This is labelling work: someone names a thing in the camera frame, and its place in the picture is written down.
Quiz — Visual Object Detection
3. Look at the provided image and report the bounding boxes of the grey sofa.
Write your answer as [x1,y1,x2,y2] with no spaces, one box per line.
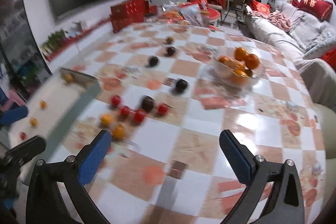
[244,1,335,111]

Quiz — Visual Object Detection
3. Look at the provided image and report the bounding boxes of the red embroidered cushion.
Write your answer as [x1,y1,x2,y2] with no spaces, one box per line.
[297,0,333,22]

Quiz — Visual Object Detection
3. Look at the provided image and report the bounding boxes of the olive yellow tomato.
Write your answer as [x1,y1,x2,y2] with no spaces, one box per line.
[39,100,48,110]

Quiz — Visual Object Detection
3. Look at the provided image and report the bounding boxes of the red tomato row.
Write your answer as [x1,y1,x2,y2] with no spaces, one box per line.
[133,109,146,124]
[110,95,122,108]
[119,106,131,119]

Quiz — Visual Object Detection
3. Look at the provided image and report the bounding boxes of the red tomato row middle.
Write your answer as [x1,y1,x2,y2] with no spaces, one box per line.
[119,106,131,119]

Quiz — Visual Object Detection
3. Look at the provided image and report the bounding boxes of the white rectangular tray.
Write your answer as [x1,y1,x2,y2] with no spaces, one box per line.
[7,66,102,185]

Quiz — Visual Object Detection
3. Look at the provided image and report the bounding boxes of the tan round fruit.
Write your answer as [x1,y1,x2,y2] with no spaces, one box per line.
[64,73,74,84]

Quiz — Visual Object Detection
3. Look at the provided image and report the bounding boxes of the dark purple tomato far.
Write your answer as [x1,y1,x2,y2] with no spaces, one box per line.
[166,47,176,57]

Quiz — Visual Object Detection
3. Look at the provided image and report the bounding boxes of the pink blanket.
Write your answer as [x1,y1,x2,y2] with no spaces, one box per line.
[268,12,291,32]

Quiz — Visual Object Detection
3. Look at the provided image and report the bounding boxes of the red gift boxes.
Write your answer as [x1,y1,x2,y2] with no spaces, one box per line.
[110,0,158,33]

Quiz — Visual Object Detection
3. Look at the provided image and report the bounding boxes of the clear plastic bag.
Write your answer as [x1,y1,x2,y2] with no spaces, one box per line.
[179,3,203,26]

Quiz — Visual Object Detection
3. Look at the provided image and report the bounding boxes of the dark purple tomato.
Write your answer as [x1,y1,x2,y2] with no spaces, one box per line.
[148,56,159,67]
[174,79,188,93]
[140,96,155,113]
[166,47,176,57]

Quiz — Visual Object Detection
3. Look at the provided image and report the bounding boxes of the orange mandarin front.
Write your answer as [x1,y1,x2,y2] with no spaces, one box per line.
[231,69,249,86]

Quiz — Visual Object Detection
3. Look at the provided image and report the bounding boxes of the red tomato row left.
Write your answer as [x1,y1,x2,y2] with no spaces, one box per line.
[110,95,122,108]

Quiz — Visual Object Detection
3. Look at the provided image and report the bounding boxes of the green potted plant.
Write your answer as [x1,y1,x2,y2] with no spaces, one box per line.
[41,29,68,56]

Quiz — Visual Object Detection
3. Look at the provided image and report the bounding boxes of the red cherry tomato front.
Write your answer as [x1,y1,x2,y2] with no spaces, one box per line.
[20,132,27,140]

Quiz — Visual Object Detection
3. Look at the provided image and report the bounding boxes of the orange mandarin top right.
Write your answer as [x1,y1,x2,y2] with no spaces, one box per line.
[244,53,260,70]

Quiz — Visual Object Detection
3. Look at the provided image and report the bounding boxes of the olive tomato far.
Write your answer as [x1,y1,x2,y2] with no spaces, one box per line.
[166,36,174,44]

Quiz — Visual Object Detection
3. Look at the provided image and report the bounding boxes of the dark purple tomato near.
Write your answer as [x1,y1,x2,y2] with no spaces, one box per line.
[140,96,155,113]

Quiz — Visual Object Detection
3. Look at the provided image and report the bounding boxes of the orange tomato middle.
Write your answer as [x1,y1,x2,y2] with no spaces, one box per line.
[112,124,126,140]

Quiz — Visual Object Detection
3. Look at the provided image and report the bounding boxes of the glass fruit bowl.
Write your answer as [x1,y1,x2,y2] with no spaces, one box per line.
[213,46,265,89]

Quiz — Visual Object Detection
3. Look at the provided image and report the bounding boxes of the orange mandarin top left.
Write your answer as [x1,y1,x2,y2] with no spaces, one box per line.
[234,47,249,61]

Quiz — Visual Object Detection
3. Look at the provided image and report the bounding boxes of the glass display cabinet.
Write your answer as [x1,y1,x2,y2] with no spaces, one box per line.
[1,0,51,100]

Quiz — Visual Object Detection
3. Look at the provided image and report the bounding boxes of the dark purple tomato left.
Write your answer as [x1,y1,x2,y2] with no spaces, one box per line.
[148,56,159,67]

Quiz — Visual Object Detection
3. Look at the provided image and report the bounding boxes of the dark purple tomato centre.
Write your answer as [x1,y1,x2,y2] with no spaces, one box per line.
[174,79,188,93]

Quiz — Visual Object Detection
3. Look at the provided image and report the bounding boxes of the red tomato row right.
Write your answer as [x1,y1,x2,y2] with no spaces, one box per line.
[133,109,146,124]

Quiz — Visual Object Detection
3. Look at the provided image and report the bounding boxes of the red tomato beside purple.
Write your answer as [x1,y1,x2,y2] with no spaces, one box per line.
[157,103,170,117]

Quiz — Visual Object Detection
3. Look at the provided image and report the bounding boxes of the orange mandarin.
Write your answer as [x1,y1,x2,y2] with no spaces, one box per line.
[244,53,260,70]
[231,69,249,86]
[234,47,249,61]

